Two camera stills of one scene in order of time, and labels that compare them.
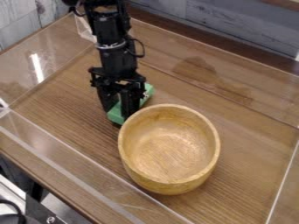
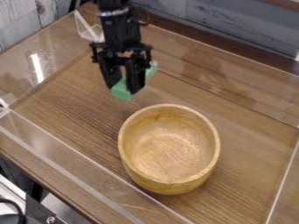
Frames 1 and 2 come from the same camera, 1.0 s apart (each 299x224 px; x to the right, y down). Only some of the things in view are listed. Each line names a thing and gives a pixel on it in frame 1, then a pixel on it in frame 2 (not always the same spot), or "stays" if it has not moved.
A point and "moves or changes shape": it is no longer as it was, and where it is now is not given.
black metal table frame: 45,206 stays
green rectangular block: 115,113 moves or changes shape
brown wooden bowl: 168,147 stays
